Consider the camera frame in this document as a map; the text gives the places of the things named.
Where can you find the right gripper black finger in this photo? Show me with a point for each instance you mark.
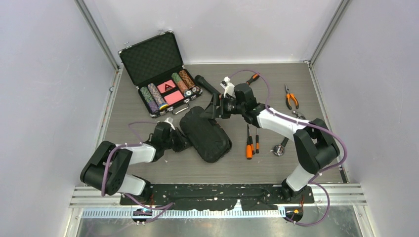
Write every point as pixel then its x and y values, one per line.
pixel 215 104
pixel 210 112

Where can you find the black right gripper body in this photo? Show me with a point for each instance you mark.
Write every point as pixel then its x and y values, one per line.
pixel 229 107

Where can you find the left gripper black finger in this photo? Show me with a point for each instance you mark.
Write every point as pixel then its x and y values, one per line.
pixel 180 135
pixel 180 145

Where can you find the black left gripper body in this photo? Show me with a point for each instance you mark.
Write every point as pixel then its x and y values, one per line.
pixel 167 143

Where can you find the black plastic tool case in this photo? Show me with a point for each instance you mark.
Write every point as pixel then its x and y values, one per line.
pixel 207 137

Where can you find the small black orange screwdriver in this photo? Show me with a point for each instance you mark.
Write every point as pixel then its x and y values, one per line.
pixel 257 142
pixel 251 144

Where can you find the long black orange screwdriver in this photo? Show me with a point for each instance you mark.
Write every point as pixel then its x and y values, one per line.
pixel 248 147

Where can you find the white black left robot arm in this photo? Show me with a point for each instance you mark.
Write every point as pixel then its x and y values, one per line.
pixel 106 170

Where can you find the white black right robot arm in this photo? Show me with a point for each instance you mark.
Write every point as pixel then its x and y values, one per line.
pixel 314 144

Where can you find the black orange flashlight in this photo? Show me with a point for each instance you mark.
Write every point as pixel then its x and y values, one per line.
pixel 203 83

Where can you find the black orange medium screwdriver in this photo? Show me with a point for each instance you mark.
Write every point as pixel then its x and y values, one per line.
pixel 253 78

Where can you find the pink card deck lower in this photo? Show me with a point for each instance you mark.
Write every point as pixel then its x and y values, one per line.
pixel 174 97

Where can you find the pink card deck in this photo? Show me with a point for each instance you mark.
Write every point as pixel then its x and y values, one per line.
pixel 174 97
pixel 167 86

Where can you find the pink card deck upper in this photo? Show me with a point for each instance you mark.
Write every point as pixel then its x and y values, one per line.
pixel 167 86

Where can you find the small claw hammer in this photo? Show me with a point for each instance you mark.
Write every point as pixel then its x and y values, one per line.
pixel 298 115

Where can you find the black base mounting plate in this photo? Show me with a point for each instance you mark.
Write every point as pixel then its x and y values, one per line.
pixel 217 197

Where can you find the round tape measure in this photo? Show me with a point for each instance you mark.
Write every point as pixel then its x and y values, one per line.
pixel 279 149

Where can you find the black poker chip case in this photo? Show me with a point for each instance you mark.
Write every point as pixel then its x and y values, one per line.
pixel 153 61

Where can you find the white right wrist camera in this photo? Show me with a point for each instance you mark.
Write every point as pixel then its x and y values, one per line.
pixel 228 87

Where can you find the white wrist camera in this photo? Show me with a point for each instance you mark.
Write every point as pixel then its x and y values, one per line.
pixel 228 87
pixel 169 120

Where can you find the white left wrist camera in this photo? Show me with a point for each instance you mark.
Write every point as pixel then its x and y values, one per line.
pixel 169 120

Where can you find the orange handled pliers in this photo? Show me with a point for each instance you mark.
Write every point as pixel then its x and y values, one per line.
pixel 290 97

